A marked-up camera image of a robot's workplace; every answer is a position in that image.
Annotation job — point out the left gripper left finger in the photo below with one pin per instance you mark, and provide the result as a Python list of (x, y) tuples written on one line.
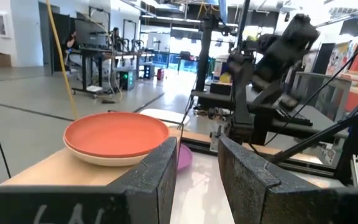
[(154, 186)]

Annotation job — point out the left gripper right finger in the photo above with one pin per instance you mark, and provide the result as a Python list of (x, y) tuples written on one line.
[(247, 186)]

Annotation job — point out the opaque purple plate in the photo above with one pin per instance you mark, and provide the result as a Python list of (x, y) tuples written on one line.
[(183, 158)]

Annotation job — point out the cream plate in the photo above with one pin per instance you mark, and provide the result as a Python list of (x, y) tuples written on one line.
[(104, 160)]

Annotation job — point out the opaque orange plate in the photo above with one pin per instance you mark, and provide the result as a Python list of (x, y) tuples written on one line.
[(117, 133)]

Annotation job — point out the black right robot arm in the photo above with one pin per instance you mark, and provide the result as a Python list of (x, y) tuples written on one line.
[(242, 93)]

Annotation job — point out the wooden shelf board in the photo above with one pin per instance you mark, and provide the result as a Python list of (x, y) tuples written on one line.
[(57, 171)]

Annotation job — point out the plywood base board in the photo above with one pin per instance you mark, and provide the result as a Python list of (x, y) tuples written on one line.
[(197, 136)]

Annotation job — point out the white chair seat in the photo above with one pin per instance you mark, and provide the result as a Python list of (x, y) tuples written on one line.
[(166, 116)]

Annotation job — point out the black low table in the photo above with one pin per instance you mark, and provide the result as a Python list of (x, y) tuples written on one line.
[(213, 98)]

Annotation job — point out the computer tower with green lights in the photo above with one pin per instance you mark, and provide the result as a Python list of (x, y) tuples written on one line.
[(126, 80)]

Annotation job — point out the red canister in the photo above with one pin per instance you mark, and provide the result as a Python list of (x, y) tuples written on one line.
[(160, 74)]

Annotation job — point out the black vertical pole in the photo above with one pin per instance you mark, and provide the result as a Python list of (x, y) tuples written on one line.
[(204, 56)]

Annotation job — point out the black workbench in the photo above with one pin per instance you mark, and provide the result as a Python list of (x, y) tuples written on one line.
[(87, 62)]

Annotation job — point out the person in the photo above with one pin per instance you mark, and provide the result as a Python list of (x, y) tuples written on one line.
[(116, 35), (71, 40)]

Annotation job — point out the colourful poster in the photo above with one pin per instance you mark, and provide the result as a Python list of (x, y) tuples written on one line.
[(339, 57)]

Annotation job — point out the silver metal bracket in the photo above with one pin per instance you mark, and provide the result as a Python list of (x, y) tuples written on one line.
[(357, 171)]

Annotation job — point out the white wall panel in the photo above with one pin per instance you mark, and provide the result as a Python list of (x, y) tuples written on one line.
[(3, 25)]

